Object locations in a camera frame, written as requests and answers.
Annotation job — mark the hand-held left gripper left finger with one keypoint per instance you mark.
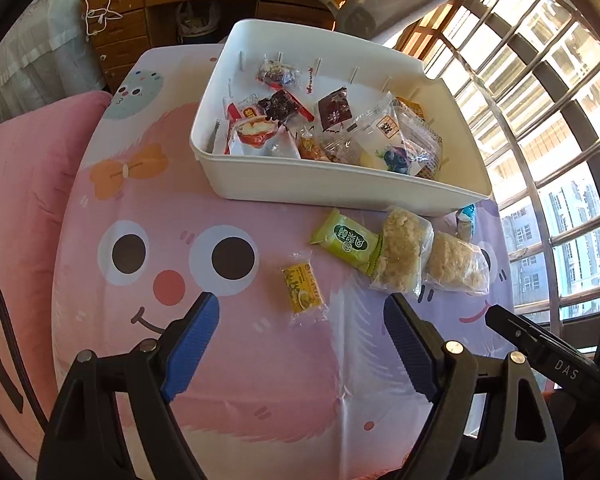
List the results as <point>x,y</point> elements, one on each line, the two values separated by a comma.
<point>190,355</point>

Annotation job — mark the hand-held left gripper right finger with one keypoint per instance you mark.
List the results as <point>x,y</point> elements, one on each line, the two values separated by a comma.
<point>410,350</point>

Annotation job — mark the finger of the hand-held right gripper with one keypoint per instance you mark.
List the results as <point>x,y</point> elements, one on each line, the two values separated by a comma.
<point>515,330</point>

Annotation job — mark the white plastic bin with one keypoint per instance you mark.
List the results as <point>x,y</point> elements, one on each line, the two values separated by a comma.
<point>260,185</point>

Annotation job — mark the clear bun packet with barcode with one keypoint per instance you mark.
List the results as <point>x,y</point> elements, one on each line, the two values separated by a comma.
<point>427,147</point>

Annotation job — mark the large clear bread packet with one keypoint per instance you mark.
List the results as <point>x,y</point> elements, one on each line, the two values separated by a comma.
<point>385,145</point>

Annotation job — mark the white biscuit packet red edges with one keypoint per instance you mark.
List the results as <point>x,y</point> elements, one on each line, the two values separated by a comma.
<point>221,135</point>

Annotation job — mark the orange patterned clear packet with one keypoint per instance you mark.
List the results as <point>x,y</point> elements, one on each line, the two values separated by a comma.
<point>312,149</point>

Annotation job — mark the red and white snack packet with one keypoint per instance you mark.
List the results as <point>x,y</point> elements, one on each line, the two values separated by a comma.
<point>252,130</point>

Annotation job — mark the dark red snowflake packet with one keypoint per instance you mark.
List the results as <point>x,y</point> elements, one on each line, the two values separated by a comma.
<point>332,107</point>

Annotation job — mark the dark packet with red edge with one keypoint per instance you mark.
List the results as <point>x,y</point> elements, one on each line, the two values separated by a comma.
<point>280,106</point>

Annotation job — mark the clear packet of dark snack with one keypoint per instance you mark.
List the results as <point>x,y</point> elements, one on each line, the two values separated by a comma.
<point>277,74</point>

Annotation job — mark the cartoon printed tablecloth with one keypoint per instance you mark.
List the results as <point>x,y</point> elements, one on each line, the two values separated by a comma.
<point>260,385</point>

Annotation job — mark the clear rice cake packet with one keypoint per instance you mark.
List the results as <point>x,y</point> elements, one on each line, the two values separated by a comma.
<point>400,250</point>
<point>457,262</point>

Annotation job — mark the small yellow clear packet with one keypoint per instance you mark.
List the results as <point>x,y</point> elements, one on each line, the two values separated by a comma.
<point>304,292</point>

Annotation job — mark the blue snack packet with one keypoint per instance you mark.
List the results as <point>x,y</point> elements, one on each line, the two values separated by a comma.
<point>466,217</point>

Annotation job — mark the green snack packet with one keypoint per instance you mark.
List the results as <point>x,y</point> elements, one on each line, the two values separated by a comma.
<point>347,242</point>

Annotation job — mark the metal window grille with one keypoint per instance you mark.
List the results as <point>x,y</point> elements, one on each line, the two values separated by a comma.
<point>530,110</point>

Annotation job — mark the pink pillow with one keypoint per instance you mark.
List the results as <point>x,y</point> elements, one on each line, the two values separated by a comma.
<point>20,185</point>

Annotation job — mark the yellow snack packet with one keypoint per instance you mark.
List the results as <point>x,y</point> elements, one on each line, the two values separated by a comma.
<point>414,109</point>

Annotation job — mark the clear wrapper red writing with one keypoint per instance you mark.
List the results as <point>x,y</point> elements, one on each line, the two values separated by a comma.
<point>309,77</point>

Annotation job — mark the wooden desk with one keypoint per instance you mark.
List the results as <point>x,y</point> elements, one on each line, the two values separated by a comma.
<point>125,35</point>

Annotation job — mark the clear plastic bag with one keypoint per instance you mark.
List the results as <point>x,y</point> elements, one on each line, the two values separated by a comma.
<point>197,20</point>

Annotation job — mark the white ruffled fabric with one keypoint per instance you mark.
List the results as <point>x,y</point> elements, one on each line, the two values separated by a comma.
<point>30,50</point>

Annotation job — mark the grey chair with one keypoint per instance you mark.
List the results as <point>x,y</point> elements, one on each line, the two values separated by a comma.
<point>380,5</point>

